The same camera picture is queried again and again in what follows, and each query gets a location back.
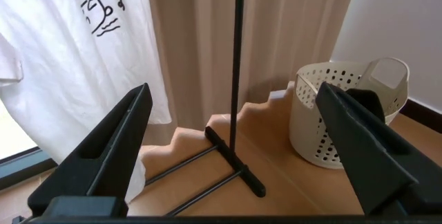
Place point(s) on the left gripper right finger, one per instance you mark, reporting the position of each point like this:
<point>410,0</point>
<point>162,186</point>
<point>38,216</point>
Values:
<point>380,168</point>

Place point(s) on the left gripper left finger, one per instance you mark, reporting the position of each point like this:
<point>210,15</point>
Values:
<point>114,168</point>

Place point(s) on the black garment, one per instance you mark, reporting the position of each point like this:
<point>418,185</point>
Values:
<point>369,101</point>

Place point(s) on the white garment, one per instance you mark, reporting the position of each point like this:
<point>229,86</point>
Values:
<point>69,72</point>

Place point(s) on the white laundry basket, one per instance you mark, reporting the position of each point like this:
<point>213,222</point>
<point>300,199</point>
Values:
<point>304,130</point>

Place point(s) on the black clothes rack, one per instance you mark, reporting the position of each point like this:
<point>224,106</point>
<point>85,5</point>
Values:
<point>237,44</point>

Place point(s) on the beige curtain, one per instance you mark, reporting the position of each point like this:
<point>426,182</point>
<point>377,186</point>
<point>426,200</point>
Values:
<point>293,27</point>

